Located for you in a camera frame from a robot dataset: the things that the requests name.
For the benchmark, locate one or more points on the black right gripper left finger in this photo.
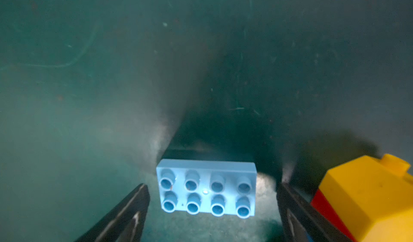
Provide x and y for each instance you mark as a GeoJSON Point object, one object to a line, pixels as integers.
{"type": "Point", "coordinates": [125, 222]}

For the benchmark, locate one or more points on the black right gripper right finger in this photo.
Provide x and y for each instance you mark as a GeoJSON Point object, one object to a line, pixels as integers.
{"type": "Point", "coordinates": [302, 222]}

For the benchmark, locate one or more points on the red lego brick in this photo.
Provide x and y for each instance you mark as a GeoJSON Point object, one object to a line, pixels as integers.
{"type": "Point", "coordinates": [322, 205]}

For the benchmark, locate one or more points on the yellow lego brick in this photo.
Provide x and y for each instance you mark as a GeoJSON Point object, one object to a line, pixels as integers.
{"type": "Point", "coordinates": [373, 197]}

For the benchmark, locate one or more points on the light blue lego plate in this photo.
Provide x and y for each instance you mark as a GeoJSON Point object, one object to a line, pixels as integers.
{"type": "Point", "coordinates": [212, 187]}

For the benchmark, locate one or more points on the green table mat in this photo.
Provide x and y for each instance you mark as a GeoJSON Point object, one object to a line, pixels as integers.
{"type": "Point", "coordinates": [94, 91]}

